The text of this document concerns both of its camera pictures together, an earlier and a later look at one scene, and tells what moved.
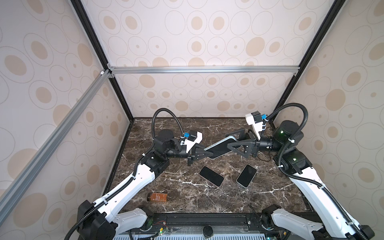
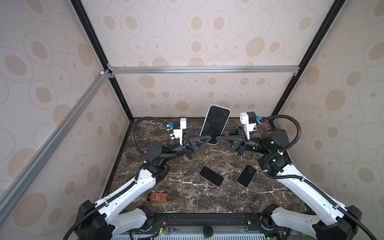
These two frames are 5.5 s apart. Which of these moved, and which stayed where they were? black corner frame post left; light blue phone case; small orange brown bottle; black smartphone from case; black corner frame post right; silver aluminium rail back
Moved: black smartphone from case; light blue phone case
Stayed: black corner frame post left; small orange brown bottle; silver aluminium rail back; black corner frame post right
